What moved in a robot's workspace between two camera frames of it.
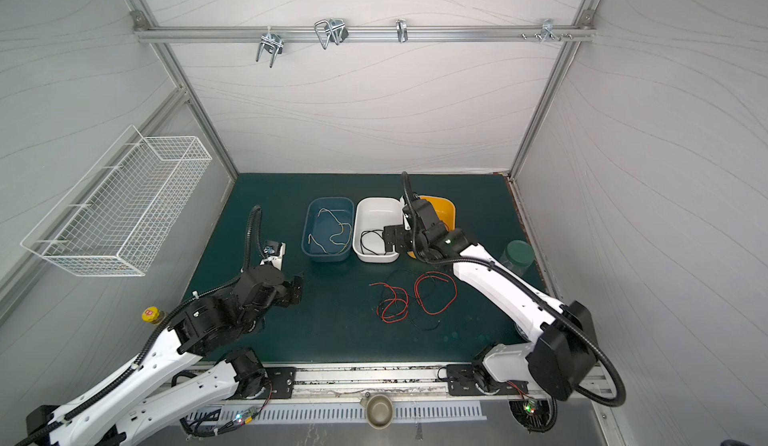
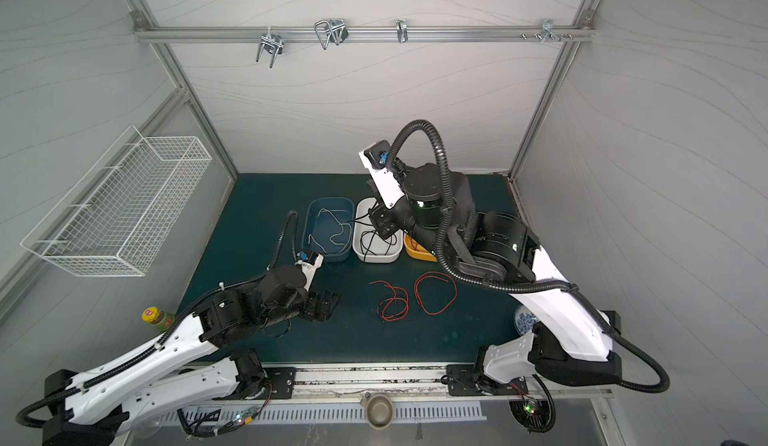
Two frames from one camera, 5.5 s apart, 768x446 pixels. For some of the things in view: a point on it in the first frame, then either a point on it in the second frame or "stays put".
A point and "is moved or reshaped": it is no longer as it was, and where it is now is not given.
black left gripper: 291,298 to 313,312
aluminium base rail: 417,382 stays put
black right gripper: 400,237 to 383,221
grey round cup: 379,411 stays put
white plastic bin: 370,215 stays put
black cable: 372,231 is moved or reshaped
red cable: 393,309 stays put
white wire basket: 114,218 stays put
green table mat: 433,308 stays put
